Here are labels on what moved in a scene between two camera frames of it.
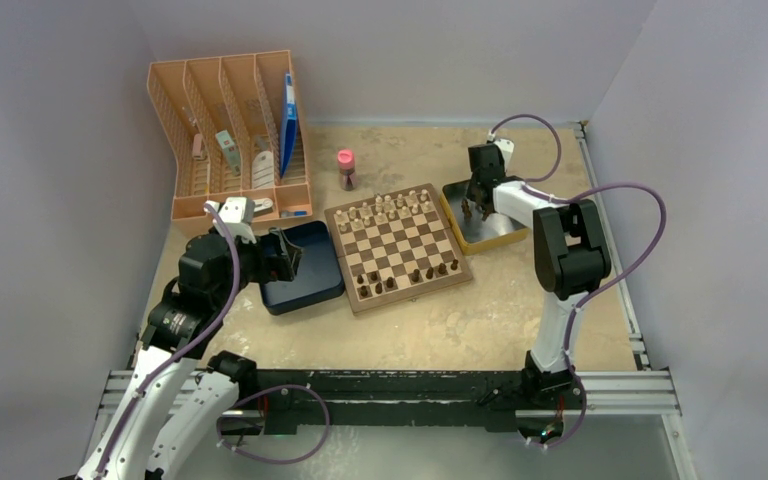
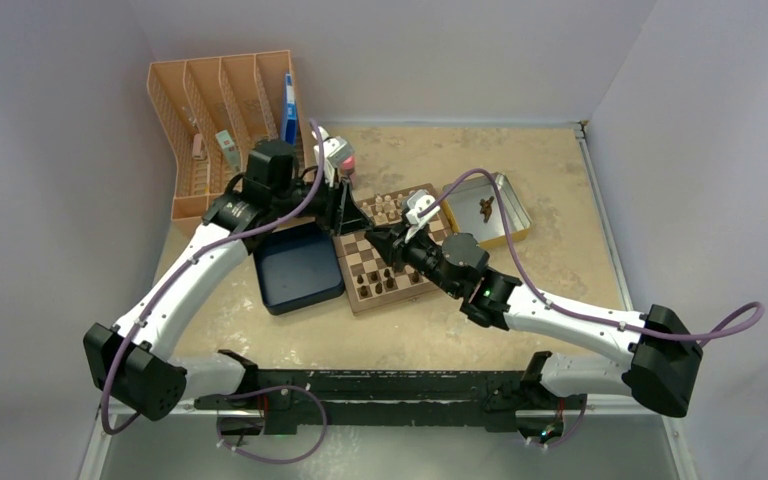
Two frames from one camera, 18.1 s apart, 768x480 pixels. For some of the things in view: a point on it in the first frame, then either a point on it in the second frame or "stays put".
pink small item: x=197 y=145 stays put
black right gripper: x=470 y=195 -> x=390 y=244
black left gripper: x=279 y=265 -> x=340 y=213
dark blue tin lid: x=317 y=275 stays put
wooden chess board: x=396 y=247 stays put
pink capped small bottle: x=347 y=169 stays put
